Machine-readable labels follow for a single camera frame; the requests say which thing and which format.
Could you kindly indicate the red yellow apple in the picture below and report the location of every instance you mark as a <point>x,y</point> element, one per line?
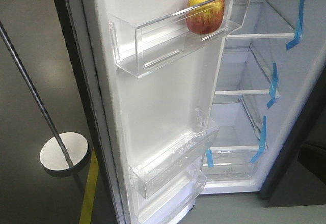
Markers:
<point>205,19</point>

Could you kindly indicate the clear door bin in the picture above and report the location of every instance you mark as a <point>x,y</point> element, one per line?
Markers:
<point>150,176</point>
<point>149,34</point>

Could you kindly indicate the white open fridge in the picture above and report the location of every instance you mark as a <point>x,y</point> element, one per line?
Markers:
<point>266,94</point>

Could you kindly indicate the clear upper door bin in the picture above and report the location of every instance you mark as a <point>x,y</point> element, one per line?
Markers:
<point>149,34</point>

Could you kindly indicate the clear lower door bin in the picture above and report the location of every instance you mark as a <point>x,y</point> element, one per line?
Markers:
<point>150,176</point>

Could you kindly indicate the fridge door with shelves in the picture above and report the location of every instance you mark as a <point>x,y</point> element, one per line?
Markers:
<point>134,119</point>

